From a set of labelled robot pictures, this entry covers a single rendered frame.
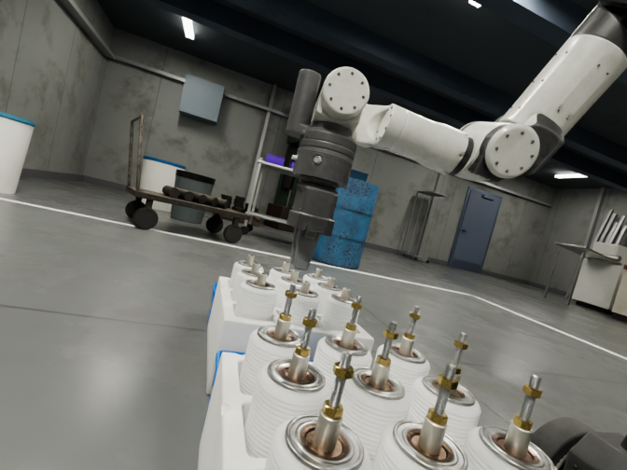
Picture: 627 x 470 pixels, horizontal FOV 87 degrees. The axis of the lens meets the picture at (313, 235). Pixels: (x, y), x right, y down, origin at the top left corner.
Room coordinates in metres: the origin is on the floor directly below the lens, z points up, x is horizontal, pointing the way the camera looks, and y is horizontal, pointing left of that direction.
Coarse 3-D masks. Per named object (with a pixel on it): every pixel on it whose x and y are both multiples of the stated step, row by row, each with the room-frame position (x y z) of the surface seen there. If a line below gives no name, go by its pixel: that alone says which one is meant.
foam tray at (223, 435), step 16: (224, 352) 0.57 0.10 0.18; (224, 368) 0.52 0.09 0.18; (240, 368) 0.56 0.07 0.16; (224, 384) 0.47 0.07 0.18; (224, 400) 0.44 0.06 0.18; (240, 400) 0.44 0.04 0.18; (208, 416) 0.54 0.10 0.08; (224, 416) 0.40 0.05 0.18; (240, 416) 0.41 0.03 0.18; (208, 432) 0.49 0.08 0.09; (224, 432) 0.38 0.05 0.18; (240, 432) 0.38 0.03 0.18; (208, 448) 0.45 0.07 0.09; (224, 448) 0.35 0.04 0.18; (240, 448) 0.36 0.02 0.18; (208, 464) 0.42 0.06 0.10; (224, 464) 0.33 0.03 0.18; (240, 464) 0.33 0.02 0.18; (256, 464) 0.34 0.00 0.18
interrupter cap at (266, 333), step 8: (264, 328) 0.53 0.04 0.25; (272, 328) 0.54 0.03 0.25; (264, 336) 0.50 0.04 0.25; (272, 336) 0.52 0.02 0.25; (288, 336) 0.54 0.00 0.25; (296, 336) 0.53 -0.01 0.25; (272, 344) 0.49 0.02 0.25; (280, 344) 0.49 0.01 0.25; (288, 344) 0.49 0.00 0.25; (296, 344) 0.50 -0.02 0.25
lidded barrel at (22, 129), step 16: (0, 112) 2.57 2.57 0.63; (0, 128) 2.58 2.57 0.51; (16, 128) 2.67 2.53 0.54; (32, 128) 2.83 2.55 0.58; (0, 144) 2.60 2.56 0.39; (16, 144) 2.70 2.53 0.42; (0, 160) 2.63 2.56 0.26; (16, 160) 2.74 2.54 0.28; (0, 176) 2.65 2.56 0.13; (16, 176) 2.78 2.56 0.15; (0, 192) 2.68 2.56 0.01
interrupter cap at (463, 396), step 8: (424, 376) 0.50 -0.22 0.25; (432, 376) 0.51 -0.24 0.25; (424, 384) 0.48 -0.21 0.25; (432, 384) 0.48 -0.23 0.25; (432, 392) 0.46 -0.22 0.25; (456, 392) 0.48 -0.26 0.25; (464, 392) 0.48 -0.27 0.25; (448, 400) 0.45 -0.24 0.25; (456, 400) 0.45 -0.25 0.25; (464, 400) 0.46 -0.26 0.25; (472, 400) 0.46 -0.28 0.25
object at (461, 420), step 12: (420, 384) 0.48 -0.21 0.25; (420, 396) 0.46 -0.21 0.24; (432, 396) 0.45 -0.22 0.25; (420, 408) 0.46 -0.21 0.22; (456, 408) 0.44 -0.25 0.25; (468, 408) 0.44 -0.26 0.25; (480, 408) 0.46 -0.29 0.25; (420, 420) 0.45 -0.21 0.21; (456, 420) 0.43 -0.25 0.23; (468, 420) 0.44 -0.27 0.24; (456, 432) 0.43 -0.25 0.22
